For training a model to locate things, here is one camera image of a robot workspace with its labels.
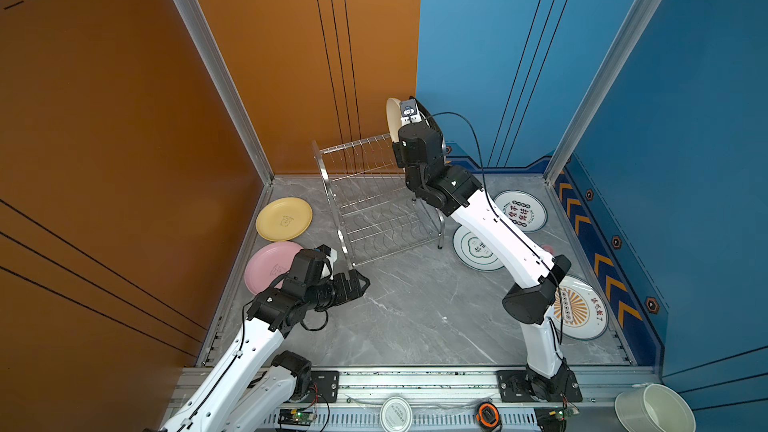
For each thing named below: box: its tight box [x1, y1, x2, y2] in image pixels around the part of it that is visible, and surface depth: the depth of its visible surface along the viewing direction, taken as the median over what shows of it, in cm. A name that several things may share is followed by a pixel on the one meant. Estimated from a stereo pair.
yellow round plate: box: [256, 197, 313, 242], surface depth 110 cm
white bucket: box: [614, 383, 697, 432], surface depth 66 cm
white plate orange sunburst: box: [556, 275, 610, 341], surface depth 87 cm
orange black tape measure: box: [476, 402, 501, 428], surface depth 69 cm
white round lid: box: [380, 396, 413, 432], surface depth 66 cm
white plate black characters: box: [493, 190, 548, 233], surface depth 111 cm
